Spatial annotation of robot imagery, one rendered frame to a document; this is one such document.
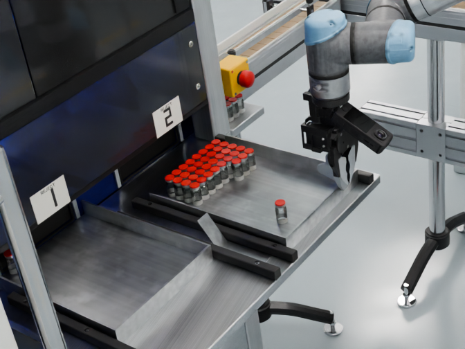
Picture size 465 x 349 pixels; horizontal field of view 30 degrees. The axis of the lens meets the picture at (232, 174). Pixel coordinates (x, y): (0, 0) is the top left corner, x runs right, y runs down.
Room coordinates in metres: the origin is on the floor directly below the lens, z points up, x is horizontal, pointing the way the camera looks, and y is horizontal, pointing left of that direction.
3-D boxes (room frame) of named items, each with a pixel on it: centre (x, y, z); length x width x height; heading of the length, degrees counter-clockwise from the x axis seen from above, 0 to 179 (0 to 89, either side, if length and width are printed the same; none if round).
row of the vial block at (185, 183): (1.56, 0.04, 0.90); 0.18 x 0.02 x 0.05; 138
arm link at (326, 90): (1.44, -0.20, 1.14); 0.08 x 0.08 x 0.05
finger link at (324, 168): (1.43, -0.19, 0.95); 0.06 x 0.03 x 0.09; 49
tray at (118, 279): (1.31, 0.27, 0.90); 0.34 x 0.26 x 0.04; 49
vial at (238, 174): (1.56, -0.01, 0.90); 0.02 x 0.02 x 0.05
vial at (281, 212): (1.38, -0.08, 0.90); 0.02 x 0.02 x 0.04
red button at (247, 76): (1.80, -0.06, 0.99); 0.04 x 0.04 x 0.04; 49
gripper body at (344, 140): (1.44, -0.20, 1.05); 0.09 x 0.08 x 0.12; 49
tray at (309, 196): (1.49, -0.04, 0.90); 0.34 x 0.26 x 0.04; 48
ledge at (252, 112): (1.87, -0.01, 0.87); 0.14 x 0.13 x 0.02; 49
